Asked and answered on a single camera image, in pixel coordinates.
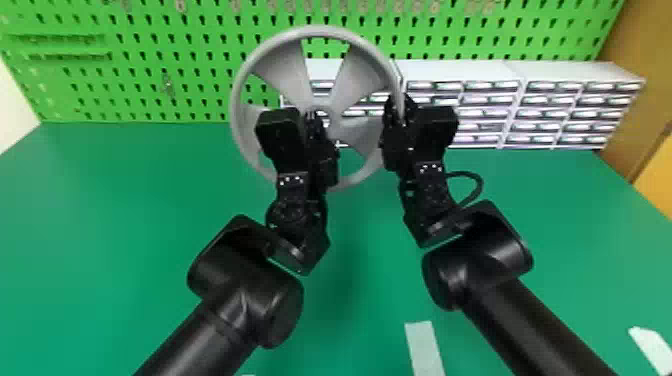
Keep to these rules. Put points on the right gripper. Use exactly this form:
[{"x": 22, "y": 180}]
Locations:
[{"x": 399, "y": 149}]

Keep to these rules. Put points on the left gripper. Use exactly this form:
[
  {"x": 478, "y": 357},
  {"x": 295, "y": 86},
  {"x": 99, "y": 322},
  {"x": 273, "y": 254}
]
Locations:
[{"x": 323, "y": 160}]

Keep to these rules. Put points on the grey wheel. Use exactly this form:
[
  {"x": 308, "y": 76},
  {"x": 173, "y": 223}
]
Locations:
[{"x": 286, "y": 65}]

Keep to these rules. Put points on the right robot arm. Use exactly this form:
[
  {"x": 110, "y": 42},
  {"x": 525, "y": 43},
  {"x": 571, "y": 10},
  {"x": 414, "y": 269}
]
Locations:
[{"x": 488, "y": 273}]

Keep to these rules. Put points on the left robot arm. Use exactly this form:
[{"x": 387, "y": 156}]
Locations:
[{"x": 241, "y": 294}]

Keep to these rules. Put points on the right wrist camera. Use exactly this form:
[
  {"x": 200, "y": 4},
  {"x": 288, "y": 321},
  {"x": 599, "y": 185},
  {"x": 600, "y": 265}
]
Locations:
[{"x": 436, "y": 134}]

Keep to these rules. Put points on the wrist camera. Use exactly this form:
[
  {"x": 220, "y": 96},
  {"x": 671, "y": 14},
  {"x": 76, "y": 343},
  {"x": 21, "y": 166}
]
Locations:
[
  {"x": 436, "y": 134},
  {"x": 279, "y": 137}
]

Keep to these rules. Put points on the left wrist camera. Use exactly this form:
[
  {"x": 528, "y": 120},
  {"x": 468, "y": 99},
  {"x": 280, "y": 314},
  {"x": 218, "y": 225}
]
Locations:
[{"x": 279, "y": 137}]

